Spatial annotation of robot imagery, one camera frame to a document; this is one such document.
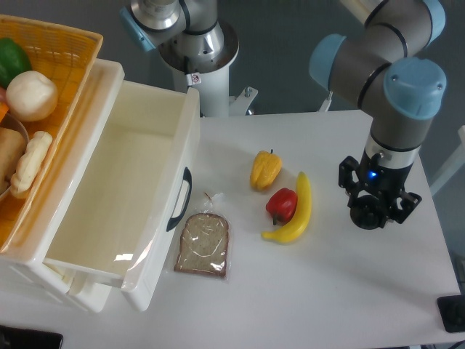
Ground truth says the black device bottom left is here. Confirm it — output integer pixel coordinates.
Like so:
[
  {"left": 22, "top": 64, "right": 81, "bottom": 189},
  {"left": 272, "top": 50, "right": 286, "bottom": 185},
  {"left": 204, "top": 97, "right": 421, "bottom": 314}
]
[{"left": 1, "top": 326, "right": 63, "bottom": 349}]

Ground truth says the white drawer cabinet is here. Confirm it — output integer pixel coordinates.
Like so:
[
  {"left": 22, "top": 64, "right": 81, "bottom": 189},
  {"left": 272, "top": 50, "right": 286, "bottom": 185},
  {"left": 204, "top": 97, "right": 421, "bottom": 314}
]
[{"left": 1, "top": 59, "right": 124, "bottom": 313}]

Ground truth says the green bell pepper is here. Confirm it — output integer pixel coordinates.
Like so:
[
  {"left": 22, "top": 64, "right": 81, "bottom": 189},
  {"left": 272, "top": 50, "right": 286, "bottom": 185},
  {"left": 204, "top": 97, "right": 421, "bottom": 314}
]
[{"left": 0, "top": 37, "right": 32, "bottom": 89}]

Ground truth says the bagged brown bread slice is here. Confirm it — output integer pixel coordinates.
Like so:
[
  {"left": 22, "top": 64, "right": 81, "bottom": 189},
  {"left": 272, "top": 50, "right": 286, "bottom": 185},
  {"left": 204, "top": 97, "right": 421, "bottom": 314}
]
[{"left": 173, "top": 192, "right": 231, "bottom": 279}]

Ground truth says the black device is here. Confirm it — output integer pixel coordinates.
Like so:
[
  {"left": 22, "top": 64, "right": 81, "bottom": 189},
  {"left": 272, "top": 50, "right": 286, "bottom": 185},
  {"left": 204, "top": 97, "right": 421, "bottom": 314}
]
[
  {"left": 1, "top": 326, "right": 63, "bottom": 349},
  {"left": 437, "top": 295, "right": 464, "bottom": 333}
]

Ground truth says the second grey robot arm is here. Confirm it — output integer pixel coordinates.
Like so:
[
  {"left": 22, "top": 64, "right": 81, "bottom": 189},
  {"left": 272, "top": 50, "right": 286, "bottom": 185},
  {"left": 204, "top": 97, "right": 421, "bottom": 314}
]
[{"left": 119, "top": 0, "right": 218, "bottom": 52}]

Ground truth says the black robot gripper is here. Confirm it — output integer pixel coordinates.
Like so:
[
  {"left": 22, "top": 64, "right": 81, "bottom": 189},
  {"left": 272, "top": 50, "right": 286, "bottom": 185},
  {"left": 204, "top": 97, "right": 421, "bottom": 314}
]
[{"left": 338, "top": 153, "right": 422, "bottom": 229}]

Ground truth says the yellow banana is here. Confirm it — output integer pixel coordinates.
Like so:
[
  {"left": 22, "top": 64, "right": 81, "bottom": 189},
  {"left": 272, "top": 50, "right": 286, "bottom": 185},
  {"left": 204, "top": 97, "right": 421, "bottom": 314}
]
[{"left": 261, "top": 172, "right": 312, "bottom": 244}]

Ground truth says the beige bread roll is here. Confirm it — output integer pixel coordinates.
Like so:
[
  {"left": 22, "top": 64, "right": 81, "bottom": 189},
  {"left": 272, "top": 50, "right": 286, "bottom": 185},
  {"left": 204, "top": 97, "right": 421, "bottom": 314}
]
[{"left": 0, "top": 127, "right": 27, "bottom": 194}]

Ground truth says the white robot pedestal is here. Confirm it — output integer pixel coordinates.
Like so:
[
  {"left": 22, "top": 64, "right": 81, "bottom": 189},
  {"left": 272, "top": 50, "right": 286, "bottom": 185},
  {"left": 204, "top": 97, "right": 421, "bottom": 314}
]
[{"left": 158, "top": 20, "right": 258, "bottom": 117}]

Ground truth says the black device bottom right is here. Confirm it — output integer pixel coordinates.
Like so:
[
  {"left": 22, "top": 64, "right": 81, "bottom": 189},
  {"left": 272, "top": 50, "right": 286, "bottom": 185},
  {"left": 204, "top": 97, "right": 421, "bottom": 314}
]
[{"left": 437, "top": 295, "right": 464, "bottom": 333}]

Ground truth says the orange plastic basket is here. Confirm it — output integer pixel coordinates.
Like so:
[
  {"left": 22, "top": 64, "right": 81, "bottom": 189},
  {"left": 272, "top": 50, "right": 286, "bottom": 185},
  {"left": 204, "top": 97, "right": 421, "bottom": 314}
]
[{"left": 1, "top": 15, "right": 103, "bottom": 246}]

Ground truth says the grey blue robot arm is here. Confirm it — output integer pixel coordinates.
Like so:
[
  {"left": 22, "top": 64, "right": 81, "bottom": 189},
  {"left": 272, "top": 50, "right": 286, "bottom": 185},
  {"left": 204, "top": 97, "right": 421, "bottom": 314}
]
[{"left": 309, "top": 1, "right": 447, "bottom": 230}]

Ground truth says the red bell pepper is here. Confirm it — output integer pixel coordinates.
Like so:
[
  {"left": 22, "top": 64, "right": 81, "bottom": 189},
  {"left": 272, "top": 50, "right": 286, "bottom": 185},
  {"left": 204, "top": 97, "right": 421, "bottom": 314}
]
[{"left": 265, "top": 188, "right": 298, "bottom": 225}]

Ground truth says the open white upper drawer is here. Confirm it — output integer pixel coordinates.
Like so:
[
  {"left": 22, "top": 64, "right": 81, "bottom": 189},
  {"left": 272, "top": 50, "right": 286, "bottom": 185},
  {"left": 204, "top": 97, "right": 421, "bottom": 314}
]
[{"left": 44, "top": 81, "right": 201, "bottom": 313}]

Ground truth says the yellow bell pepper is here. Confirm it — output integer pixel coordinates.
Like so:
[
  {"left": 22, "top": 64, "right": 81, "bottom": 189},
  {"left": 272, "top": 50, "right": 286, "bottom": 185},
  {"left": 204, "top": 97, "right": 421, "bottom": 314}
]
[{"left": 249, "top": 149, "right": 282, "bottom": 191}]

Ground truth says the white round bun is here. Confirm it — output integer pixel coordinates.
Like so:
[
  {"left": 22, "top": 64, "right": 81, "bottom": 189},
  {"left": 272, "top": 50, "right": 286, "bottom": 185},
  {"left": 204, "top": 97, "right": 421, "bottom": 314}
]
[{"left": 6, "top": 71, "right": 58, "bottom": 122}]

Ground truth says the cream dumpling pastry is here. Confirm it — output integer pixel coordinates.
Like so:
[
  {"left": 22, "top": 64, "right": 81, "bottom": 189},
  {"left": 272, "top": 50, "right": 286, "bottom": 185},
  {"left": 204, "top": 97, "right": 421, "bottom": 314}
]
[{"left": 10, "top": 131, "right": 53, "bottom": 198}]

